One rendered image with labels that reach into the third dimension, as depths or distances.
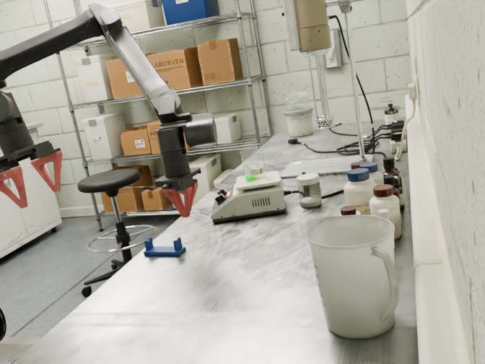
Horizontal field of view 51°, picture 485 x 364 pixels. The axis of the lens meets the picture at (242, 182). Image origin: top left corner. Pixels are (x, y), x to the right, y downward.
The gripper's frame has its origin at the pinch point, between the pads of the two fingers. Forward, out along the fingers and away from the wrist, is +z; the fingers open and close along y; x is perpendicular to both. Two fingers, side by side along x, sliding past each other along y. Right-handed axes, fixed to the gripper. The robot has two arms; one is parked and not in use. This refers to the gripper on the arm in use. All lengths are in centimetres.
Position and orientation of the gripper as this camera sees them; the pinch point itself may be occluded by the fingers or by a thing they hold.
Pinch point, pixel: (185, 213)
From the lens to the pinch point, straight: 115.9
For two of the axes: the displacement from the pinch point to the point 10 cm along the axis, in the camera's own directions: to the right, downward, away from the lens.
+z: 1.6, 9.6, 2.5
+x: -9.1, 0.4, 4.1
